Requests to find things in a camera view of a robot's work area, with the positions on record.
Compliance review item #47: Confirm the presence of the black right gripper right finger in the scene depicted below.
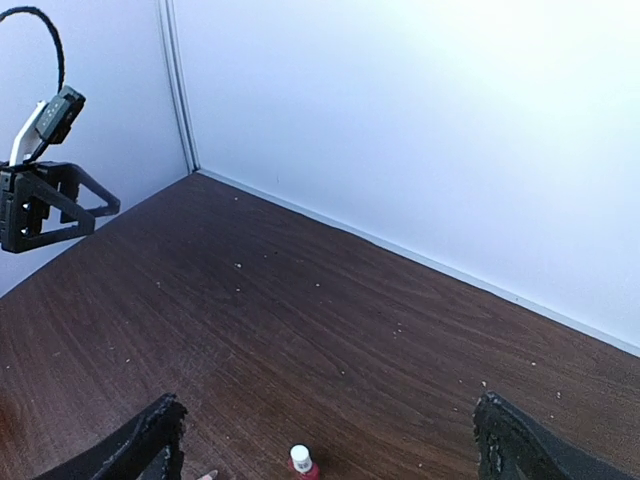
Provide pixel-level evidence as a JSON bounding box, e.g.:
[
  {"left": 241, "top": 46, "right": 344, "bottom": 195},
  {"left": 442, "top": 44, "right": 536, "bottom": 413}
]
[{"left": 473, "top": 391, "right": 631, "bottom": 480}]

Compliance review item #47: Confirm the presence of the mannequin hand with long nails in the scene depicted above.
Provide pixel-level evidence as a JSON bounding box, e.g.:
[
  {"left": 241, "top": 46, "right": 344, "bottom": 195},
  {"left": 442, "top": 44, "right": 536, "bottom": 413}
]
[{"left": 198, "top": 469, "right": 219, "bottom": 480}]

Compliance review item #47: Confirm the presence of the left aluminium corner post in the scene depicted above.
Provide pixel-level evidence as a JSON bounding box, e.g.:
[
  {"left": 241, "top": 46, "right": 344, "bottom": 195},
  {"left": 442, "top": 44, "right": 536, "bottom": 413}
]
[{"left": 156, "top": 0, "right": 201, "bottom": 173}]

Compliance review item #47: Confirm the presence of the black braided left cable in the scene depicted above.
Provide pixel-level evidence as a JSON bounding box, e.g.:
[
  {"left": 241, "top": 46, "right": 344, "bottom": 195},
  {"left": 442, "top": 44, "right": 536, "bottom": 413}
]
[{"left": 0, "top": 5, "right": 69, "bottom": 96}]

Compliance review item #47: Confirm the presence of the white nail polish cap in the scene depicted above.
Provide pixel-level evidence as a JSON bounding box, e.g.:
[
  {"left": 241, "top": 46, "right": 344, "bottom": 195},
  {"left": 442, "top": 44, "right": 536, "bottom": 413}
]
[{"left": 289, "top": 444, "right": 313, "bottom": 472}]

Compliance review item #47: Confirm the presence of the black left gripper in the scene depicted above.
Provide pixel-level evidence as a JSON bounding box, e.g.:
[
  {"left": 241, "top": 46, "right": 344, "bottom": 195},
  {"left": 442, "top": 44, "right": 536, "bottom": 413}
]
[{"left": 1, "top": 162, "right": 120, "bottom": 254}]

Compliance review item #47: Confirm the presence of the red nail polish bottle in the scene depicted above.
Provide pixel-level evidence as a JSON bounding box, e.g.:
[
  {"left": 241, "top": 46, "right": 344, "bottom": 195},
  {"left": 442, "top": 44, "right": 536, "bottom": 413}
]
[{"left": 288, "top": 462, "right": 320, "bottom": 480}]

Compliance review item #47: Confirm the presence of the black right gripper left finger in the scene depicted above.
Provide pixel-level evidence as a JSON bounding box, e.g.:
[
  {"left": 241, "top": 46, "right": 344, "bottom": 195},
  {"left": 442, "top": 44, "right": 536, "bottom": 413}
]
[{"left": 39, "top": 393, "right": 187, "bottom": 480}]

